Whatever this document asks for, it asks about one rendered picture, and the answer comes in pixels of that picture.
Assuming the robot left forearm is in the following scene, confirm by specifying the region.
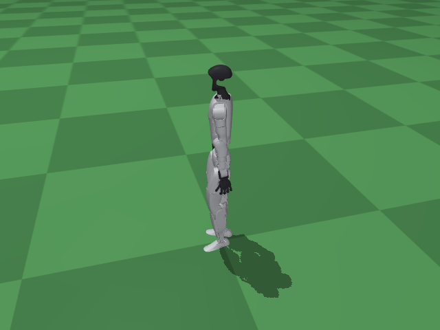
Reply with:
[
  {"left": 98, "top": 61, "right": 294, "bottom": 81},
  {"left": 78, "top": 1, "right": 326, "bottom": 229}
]
[{"left": 216, "top": 141, "right": 228, "bottom": 178}]

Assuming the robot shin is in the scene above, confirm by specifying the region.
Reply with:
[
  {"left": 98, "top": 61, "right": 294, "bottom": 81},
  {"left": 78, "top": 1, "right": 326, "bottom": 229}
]
[
  {"left": 210, "top": 208, "right": 226, "bottom": 244},
  {"left": 222, "top": 199, "right": 228, "bottom": 232}
]

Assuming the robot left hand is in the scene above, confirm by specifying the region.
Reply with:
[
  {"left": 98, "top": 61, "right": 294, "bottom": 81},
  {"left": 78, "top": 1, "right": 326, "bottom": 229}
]
[{"left": 215, "top": 170, "right": 232, "bottom": 195}]

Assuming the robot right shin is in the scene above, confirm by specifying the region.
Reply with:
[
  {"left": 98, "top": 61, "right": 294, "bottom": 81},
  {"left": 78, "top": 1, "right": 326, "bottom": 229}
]
[{"left": 222, "top": 199, "right": 228, "bottom": 232}]

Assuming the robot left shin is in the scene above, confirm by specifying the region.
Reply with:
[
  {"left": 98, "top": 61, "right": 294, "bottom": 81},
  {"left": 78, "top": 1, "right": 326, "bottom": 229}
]
[{"left": 210, "top": 208, "right": 226, "bottom": 244}]

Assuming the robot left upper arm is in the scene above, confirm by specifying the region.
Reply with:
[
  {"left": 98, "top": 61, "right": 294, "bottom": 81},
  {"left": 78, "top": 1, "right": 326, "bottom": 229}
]
[{"left": 212, "top": 104, "right": 227, "bottom": 148}]

